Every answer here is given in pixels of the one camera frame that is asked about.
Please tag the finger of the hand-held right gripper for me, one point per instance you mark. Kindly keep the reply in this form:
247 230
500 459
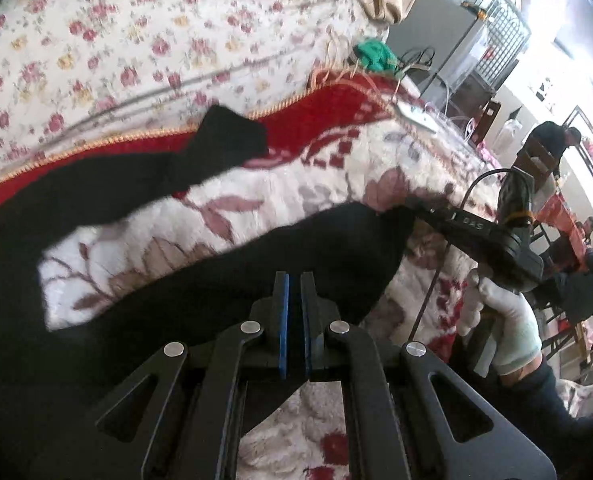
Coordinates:
421 216

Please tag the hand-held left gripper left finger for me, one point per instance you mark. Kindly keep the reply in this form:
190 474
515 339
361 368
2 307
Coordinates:
283 330

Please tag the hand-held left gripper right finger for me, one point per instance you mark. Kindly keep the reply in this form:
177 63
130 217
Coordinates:
305 330

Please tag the black pants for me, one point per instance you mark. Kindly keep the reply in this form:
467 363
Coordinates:
76 360

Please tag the person's right forearm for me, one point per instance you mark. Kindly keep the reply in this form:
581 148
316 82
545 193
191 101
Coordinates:
551 410

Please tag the person's right hand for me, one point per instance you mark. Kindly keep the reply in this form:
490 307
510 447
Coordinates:
511 330

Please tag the red tablecloth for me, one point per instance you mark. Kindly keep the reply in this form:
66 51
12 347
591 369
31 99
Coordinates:
559 215

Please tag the white card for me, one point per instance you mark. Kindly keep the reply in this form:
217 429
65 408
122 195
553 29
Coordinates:
417 117

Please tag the red white plush leaf blanket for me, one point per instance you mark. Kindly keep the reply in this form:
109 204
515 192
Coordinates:
286 185

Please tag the green cloth item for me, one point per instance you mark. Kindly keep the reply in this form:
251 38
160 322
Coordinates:
374 56

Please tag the grey cabinet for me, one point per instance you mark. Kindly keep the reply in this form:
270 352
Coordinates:
436 45

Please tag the white window grille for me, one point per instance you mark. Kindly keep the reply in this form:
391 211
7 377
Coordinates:
504 35

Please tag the white floral quilt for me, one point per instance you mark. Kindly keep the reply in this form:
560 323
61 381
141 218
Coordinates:
126 35

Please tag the framed wall picture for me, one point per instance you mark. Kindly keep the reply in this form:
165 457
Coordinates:
589 142

